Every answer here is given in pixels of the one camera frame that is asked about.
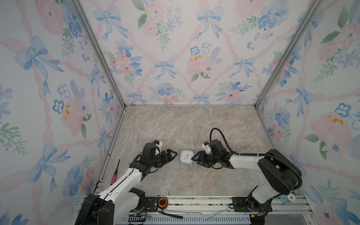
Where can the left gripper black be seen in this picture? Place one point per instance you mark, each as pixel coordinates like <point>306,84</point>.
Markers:
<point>165,158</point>

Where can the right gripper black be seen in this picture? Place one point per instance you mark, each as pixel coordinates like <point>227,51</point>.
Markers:
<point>202,159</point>

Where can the light blue alarm clock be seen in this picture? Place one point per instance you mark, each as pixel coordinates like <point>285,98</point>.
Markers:
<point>186,157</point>

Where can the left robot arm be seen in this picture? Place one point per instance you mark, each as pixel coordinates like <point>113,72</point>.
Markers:
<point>112,204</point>

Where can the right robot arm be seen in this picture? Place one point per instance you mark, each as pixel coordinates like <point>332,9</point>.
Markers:
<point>282,176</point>

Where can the red black screwdriver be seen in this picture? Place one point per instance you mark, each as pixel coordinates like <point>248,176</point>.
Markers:
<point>114,177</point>

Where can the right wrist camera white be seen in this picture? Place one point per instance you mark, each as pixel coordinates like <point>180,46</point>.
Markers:
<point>206,147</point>

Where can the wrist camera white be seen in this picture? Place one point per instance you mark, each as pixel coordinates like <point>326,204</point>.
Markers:
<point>159,145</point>
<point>206,147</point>

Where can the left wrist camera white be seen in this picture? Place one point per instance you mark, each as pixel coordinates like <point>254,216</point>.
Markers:
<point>159,145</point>

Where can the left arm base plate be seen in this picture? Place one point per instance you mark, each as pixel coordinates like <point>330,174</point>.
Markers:
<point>146,204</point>

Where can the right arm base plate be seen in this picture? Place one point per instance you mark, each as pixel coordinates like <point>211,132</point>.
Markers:
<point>243,204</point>

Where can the aluminium front rail frame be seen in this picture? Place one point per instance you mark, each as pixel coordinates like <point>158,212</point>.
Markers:
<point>215,210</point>

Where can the clear plastic item on rail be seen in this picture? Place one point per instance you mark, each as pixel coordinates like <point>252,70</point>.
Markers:
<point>287,199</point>

